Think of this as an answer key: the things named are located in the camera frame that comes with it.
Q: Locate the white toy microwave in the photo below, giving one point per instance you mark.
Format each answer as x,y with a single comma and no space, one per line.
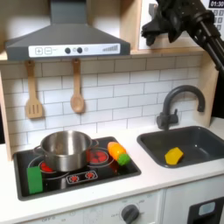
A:
175,43

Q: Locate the dark grey tap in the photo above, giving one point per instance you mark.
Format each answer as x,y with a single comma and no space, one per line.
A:
167,116

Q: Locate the grey range hood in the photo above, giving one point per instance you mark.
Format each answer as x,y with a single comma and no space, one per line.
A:
67,36

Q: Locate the wooden spoon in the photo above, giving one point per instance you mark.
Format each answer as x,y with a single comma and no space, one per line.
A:
77,103

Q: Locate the dark grey sink basin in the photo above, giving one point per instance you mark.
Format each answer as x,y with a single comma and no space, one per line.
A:
201,143

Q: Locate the orange toy carrot green top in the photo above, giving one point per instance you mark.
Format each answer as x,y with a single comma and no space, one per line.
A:
116,150

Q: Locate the yellow block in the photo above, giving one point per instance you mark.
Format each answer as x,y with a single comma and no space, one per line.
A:
173,156

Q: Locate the wooden slotted spatula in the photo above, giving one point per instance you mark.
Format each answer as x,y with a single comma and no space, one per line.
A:
33,108

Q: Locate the black toy stove top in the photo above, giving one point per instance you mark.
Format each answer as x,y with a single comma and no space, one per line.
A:
116,172

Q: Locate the steel pot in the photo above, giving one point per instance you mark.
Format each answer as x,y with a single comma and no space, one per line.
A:
65,159

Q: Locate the grey oven knob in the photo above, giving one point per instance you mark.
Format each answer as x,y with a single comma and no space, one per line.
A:
129,214

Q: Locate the green block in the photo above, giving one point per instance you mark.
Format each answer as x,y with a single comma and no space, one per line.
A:
35,180

